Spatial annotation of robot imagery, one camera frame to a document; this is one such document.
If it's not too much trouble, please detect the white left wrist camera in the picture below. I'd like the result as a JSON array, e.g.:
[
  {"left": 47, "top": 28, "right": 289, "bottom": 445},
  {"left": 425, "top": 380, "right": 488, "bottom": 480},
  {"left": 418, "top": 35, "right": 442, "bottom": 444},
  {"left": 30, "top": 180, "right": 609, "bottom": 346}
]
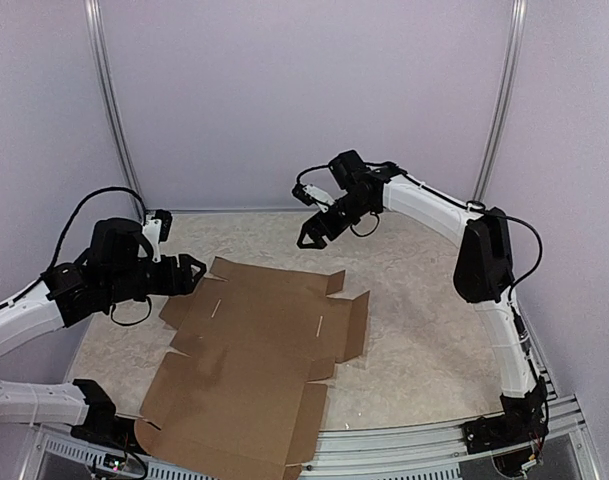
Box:
[{"left": 139, "top": 209, "right": 173, "bottom": 263}]

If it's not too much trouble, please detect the right aluminium frame post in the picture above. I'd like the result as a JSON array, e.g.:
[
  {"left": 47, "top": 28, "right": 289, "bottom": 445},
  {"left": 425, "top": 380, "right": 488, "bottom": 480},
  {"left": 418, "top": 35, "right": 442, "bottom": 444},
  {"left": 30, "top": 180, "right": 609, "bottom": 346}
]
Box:
[{"left": 473, "top": 0, "right": 528, "bottom": 202}]

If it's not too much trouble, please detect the left aluminium frame post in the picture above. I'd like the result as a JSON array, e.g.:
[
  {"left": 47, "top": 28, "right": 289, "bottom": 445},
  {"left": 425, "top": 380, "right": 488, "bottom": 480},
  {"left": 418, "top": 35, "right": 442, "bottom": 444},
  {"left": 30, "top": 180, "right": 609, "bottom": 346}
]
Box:
[{"left": 83, "top": 0, "right": 144, "bottom": 198}]

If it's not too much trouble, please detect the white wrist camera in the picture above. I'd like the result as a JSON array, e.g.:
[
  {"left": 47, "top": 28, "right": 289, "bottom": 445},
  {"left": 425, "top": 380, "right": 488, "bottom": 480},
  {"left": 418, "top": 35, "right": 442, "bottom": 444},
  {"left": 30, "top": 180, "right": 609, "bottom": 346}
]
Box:
[
  {"left": 292, "top": 183, "right": 335, "bottom": 212},
  {"left": 139, "top": 209, "right": 173, "bottom": 263}
]

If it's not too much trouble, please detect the small circuit board with LEDs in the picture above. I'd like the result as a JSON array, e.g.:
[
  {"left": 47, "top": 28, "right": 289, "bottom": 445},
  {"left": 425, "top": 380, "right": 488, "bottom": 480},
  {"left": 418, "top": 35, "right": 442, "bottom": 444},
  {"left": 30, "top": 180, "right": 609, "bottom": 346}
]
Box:
[{"left": 102, "top": 455, "right": 127, "bottom": 472}]

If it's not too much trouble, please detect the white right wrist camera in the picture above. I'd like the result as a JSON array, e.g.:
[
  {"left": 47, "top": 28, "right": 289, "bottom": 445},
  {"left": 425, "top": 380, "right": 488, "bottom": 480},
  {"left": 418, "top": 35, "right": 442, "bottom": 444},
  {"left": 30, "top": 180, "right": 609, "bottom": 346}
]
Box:
[{"left": 292, "top": 183, "right": 335, "bottom": 212}]

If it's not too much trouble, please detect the aluminium front rail frame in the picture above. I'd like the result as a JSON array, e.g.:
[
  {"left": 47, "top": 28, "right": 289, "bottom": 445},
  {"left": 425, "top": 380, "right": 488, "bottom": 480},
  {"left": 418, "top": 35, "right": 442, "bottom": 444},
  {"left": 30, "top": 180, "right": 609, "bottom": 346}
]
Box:
[{"left": 20, "top": 382, "right": 603, "bottom": 479}]

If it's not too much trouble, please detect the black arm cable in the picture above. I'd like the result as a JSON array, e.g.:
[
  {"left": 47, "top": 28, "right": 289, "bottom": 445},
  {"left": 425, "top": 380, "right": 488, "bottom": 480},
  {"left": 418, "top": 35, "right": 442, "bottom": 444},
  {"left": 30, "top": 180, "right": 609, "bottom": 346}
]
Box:
[
  {"left": 51, "top": 187, "right": 148, "bottom": 274},
  {"left": 296, "top": 162, "right": 543, "bottom": 301}
]

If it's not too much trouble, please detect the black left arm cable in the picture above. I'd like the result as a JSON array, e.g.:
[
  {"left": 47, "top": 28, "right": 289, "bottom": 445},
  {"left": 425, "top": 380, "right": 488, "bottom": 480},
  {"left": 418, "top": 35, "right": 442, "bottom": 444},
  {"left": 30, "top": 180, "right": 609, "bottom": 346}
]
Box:
[{"left": 51, "top": 187, "right": 148, "bottom": 274}]

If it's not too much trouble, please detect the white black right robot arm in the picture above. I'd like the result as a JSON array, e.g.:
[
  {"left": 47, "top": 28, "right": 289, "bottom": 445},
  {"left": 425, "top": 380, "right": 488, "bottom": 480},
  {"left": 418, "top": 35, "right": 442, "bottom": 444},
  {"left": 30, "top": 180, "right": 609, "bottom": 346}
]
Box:
[{"left": 292, "top": 150, "right": 548, "bottom": 444}]

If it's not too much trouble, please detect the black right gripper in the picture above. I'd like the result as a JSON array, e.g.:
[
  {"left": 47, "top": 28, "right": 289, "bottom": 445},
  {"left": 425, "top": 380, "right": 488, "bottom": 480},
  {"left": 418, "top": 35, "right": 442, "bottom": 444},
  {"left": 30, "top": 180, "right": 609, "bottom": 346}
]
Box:
[{"left": 298, "top": 190, "right": 376, "bottom": 247}]

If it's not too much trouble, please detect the aluminium frame post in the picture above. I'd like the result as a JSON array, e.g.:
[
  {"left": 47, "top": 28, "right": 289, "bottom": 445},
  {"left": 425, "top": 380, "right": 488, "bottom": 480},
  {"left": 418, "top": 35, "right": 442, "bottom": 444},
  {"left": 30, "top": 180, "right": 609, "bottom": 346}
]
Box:
[
  {"left": 83, "top": 0, "right": 144, "bottom": 198},
  {"left": 473, "top": 0, "right": 528, "bottom": 202}
]

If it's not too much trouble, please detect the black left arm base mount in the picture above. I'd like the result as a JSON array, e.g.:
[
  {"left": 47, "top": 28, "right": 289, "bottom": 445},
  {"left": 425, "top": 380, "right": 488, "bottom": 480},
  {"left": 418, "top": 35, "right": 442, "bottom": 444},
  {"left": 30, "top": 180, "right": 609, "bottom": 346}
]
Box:
[{"left": 70, "top": 417, "right": 146, "bottom": 455}]

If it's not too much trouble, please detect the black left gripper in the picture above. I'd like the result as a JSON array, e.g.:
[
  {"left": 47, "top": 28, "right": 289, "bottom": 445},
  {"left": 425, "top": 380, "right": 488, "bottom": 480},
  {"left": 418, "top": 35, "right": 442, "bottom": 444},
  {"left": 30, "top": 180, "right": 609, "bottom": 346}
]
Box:
[{"left": 104, "top": 253, "right": 206, "bottom": 305}]

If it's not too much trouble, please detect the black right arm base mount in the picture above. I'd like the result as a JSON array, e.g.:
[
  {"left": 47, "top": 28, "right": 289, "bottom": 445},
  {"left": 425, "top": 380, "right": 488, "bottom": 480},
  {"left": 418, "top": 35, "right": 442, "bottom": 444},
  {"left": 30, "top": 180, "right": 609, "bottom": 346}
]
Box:
[{"left": 462, "top": 414, "right": 549, "bottom": 454}]

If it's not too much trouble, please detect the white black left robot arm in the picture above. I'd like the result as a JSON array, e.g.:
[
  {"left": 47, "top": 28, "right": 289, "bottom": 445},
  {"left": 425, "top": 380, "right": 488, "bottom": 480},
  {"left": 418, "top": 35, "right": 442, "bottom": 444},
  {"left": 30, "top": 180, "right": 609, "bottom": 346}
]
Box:
[{"left": 0, "top": 215, "right": 207, "bottom": 445}]

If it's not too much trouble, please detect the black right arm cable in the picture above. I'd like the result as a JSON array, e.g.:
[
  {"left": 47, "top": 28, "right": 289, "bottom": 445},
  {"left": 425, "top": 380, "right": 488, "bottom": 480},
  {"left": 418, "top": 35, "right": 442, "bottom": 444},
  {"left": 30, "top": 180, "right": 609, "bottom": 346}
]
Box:
[{"left": 296, "top": 162, "right": 543, "bottom": 301}]

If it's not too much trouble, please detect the brown cardboard box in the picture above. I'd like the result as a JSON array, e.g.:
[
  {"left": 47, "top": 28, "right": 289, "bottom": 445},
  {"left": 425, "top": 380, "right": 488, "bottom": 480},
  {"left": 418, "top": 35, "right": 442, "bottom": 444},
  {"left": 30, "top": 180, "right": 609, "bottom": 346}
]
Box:
[{"left": 134, "top": 258, "right": 369, "bottom": 479}]

